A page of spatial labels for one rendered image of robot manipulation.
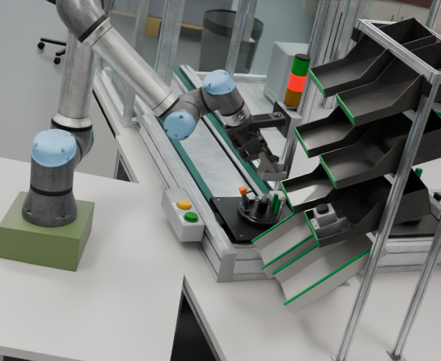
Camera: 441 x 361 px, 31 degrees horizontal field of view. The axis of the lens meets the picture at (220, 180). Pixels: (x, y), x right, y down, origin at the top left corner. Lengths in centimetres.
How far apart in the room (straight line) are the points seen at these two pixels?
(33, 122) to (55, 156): 288
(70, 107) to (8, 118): 281
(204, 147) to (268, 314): 87
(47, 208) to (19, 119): 286
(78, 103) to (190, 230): 49
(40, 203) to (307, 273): 73
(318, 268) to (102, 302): 57
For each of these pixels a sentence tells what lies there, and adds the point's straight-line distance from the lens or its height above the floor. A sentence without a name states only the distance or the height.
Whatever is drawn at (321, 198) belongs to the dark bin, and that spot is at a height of 124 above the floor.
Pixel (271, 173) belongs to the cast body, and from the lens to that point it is 234.
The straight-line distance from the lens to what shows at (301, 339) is 218.
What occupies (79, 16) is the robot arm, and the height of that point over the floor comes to 154.
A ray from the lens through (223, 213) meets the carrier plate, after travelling 241.
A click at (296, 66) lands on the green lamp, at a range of 245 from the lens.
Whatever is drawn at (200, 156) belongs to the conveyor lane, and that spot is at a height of 92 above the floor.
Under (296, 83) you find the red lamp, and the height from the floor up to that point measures 134.
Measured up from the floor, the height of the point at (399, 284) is 86.
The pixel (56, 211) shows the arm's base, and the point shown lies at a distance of 222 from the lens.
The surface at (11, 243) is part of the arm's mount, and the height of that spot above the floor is 92.
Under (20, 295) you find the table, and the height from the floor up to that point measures 86.
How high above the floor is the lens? 217
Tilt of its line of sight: 28 degrees down
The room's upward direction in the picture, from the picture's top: 12 degrees clockwise
